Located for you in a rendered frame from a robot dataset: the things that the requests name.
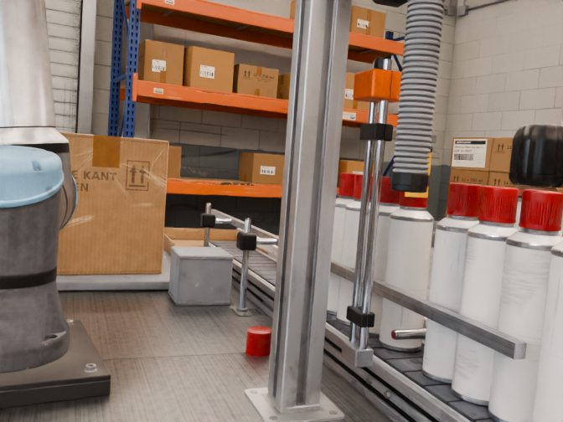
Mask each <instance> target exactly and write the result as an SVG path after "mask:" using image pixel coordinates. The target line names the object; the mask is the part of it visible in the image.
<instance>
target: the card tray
mask: <svg viewBox="0 0 563 422"><path fill-rule="evenodd" d="M236 231H237V229H210V230H209V241H237V235H236ZM173 246H179V247H204V229H183V228H164V237H163V248H164V249H165V250H166V251H167V252H168V254H169V255H170V256H171V247H173ZM256 248H257V249H258V250H259V251H261V252H263V253H265V254H267V255H268V252H266V251H265V250H263V249H261V248H259V247H257V246H256Z"/></svg>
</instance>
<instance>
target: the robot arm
mask: <svg viewBox="0 0 563 422"><path fill-rule="evenodd" d="M77 199H78V192H77V186H76V183H75V179H74V177H73V175H72V174H71V165H70V147H69V141H68V140H67V139H66V138H65V137H64V136H62V135H61V134H60V133H59V132H58V131H57V129H56V126H55V117H54V98H53V88H52V79H51V68H50V59H49V41H48V30H47V20H46V11H45V0H0V373H12V372H18V371H23V370H27V369H31V368H37V367H40V366H43V365H45V364H48V363H52V362H53V361H55V360H57V359H59V358H61V357H62V356H63V355H65V354H66V352H67V351H68V347H69V327H68V324H67V321H66V318H65V313H64V310H63V307H62V304H61V300H60V298H59V292H58V290H57V286H56V276H57V261H58V245H59V231H60V230H62V228H64V226H66V225H67V223H69V221H70V219H71V218H72V216H73V214H74V212H75V208H76V204H77Z"/></svg>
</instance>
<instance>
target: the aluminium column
mask: <svg viewBox="0 0 563 422"><path fill-rule="evenodd" d="M351 7H352V0H296V11H295V22H294V34H293V46H292V67H291V79H290V91H289V102H288V114H287V136H286V148H285V160H284V171H283V183H282V195H281V217H280V228H279V240H278V251H277V263H276V286H275V297H274V309H273V321H272V332H271V355H270V366H269V378H268V391H269V392H267V397H268V398H269V399H270V400H271V402H272V403H273V404H274V405H275V406H276V408H277V409H278V410H279V411H280V412H281V413H285V412H294V411H303V410H313V409H319V400H320V389H321V379H322V368H323V349H324V338H325V327H326V317H327V306H328V287H329V276H330V265H331V254H332V244H333V224H334V214H335V204H336V192H337V182H338V162H339V152H340V142H341V131H342V120H343V100H344V90H345V80H346V69H347V58H348V47H349V28H350V17H351Z"/></svg>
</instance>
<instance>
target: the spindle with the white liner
mask: <svg viewBox="0 0 563 422"><path fill-rule="evenodd" d="M509 181H510V182H511V183H512V184H519V185H517V187H515V188H517V189H518V190H519V196H518V204H517V212H516V223H515V224H514V227H515V228H516V229H517V230H520V227H519V217H520V210H521V203H522V195H523V191H524V190H525V189H532V190H544V191H554V192H558V190H557V188H563V126H558V125H552V124H528V125H523V126H521V127H520V128H519V129H518V130H517V131H516V133H515V135H514V138H513V141H512V149H511V157H510V165H509ZM520 185H529V186H520ZM546 187H553V188H546ZM562 231H563V214H562V221H561V231H559V235H560V236H562Z"/></svg>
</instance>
